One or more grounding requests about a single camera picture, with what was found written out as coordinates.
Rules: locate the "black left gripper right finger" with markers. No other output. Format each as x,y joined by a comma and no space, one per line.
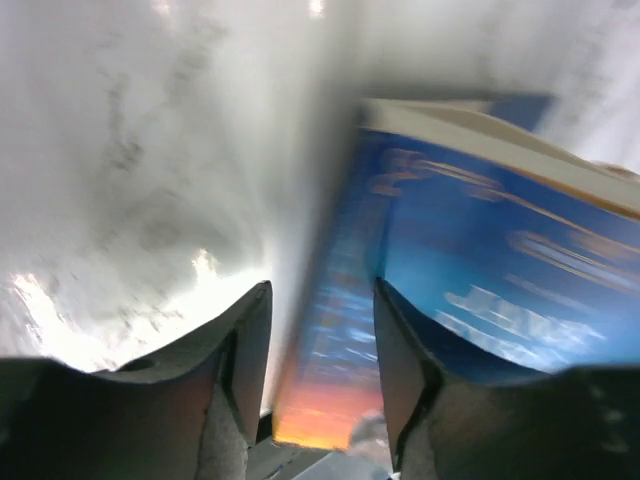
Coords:
455,411

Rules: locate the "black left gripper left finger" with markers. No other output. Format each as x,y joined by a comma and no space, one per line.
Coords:
189,410

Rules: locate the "Jane Eyre blue book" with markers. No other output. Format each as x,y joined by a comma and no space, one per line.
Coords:
518,258

